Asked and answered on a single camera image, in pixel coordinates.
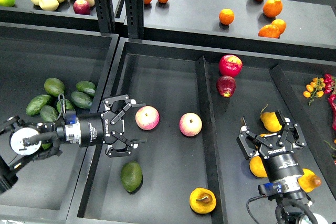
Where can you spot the black tray divider left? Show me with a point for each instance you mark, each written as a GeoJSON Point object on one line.
{"type": "Point", "coordinates": [210, 144]}

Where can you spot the yellow pear lower right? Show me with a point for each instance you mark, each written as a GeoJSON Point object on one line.
{"type": "Point", "coordinates": [309, 180]}

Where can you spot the pink apple right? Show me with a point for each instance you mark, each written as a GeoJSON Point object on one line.
{"type": "Point", "coordinates": [190, 124]}

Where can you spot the orange cherry tomato bunch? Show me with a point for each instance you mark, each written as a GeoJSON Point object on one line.
{"type": "Point", "coordinates": [314, 90]}

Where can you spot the yellow pear top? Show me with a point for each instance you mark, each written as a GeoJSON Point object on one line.
{"type": "Point", "coordinates": [270, 120]}

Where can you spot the black shelf post right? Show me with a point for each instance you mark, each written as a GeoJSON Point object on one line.
{"type": "Point", "coordinates": [135, 19]}

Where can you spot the light green avocado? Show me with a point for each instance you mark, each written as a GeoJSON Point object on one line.
{"type": "Point", "coordinates": [46, 146]}

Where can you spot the bright red apple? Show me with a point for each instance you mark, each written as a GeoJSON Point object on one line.
{"type": "Point", "coordinates": [230, 65]}

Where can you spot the dark red apple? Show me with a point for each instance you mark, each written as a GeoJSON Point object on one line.
{"type": "Point", "coordinates": [226, 86]}

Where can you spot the orange large right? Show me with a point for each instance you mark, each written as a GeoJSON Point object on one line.
{"type": "Point", "coordinates": [272, 8]}

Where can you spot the orange behind front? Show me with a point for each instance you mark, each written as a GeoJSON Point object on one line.
{"type": "Point", "coordinates": [281, 24]}

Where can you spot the orange front right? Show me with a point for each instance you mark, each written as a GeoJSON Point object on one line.
{"type": "Point", "coordinates": [270, 31]}

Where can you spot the red chili peppers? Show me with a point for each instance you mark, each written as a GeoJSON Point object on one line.
{"type": "Point", "coordinates": [329, 88]}

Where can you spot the pink apple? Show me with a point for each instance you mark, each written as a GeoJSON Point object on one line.
{"type": "Point", "coordinates": [147, 117]}
{"type": "Point", "coordinates": [190, 124]}

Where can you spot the black shelf post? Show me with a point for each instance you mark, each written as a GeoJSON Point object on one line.
{"type": "Point", "coordinates": [105, 15]}
{"type": "Point", "coordinates": [135, 19]}

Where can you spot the red apple on shelf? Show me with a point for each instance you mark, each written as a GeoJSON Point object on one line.
{"type": "Point", "coordinates": [81, 7]}

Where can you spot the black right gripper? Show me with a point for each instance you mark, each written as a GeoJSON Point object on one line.
{"type": "Point", "coordinates": [279, 162]}

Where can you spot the avocado top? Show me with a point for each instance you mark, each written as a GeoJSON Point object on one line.
{"type": "Point", "coordinates": [54, 87]}

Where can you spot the orange small centre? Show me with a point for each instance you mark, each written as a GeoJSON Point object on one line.
{"type": "Point", "coordinates": [226, 16]}

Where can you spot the black shelf post left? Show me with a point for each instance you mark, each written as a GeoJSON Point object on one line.
{"type": "Point", "coordinates": [105, 15]}

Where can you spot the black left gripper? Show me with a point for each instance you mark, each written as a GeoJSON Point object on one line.
{"type": "Point", "coordinates": [108, 127]}

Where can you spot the pink apple left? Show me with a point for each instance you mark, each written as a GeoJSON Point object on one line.
{"type": "Point", "coordinates": [147, 117]}

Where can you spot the avocado centre small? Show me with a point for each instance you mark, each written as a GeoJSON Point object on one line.
{"type": "Point", "coordinates": [68, 104]}

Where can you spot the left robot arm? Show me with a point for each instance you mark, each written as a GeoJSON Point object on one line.
{"type": "Point", "coordinates": [43, 140]}

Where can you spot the avocado upper right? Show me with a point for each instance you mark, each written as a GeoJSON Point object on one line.
{"type": "Point", "coordinates": [86, 87]}

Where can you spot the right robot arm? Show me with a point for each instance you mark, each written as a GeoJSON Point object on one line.
{"type": "Point", "coordinates": [292, 201]}

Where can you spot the avocado middle right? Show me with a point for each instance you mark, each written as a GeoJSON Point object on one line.
{"type": "Point", "coordinates": [81, 100]}

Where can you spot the yellow pear with stem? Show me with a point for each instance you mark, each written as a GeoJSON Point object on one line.
{"type": "Point", "coordinates": [202, 200]}

